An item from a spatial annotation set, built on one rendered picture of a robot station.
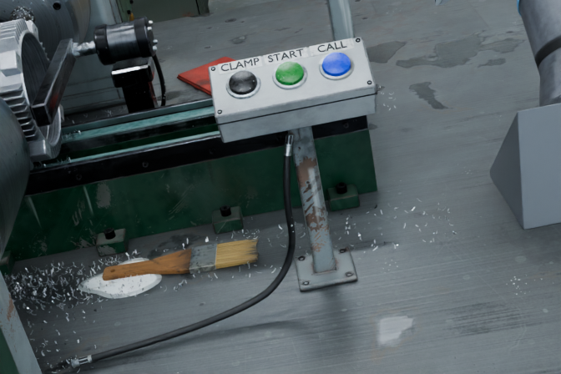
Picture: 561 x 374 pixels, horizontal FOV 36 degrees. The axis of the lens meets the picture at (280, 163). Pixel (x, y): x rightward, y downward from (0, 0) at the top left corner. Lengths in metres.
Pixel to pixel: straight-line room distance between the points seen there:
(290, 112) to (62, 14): 0.58
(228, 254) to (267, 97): 0.28
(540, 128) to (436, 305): 0.24
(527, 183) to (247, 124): 0.35
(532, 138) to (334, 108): 0.25
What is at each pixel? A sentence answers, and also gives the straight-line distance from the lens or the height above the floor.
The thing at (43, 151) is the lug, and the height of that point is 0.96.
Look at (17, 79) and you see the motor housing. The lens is 1.14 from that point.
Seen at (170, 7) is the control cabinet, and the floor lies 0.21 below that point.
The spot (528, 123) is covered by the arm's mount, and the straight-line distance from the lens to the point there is 1.03.
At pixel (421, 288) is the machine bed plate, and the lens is 1.01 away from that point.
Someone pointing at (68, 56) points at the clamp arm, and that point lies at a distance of 1.29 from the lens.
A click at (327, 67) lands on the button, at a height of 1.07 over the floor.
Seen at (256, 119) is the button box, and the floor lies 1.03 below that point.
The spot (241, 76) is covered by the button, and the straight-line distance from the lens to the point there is 0.92.
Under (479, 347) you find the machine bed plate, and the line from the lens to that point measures 0.93.
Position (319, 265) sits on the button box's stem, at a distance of 1.04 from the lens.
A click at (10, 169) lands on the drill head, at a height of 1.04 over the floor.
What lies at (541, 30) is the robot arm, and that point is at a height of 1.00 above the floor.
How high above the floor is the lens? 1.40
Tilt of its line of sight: 27 degrees down
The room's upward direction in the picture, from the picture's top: 11 degrees counter-clockwise
